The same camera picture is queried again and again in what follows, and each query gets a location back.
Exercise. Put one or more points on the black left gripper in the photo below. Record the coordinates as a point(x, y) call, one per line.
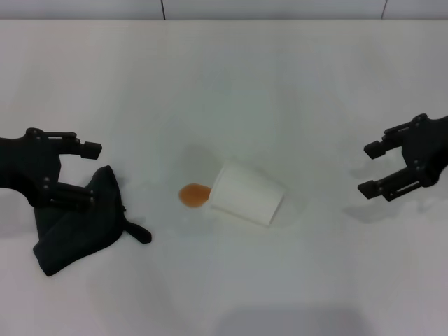
point(28, 164)

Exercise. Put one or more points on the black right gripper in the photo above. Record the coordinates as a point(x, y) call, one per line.
point(428, 154)

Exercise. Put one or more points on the dark blue rag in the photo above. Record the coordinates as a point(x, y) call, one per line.
point(80, 238)

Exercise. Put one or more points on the white paper cup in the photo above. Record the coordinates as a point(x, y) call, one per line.
point(245, 192)

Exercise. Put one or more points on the brown liquid spill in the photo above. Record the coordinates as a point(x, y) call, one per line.
point(192, 196)

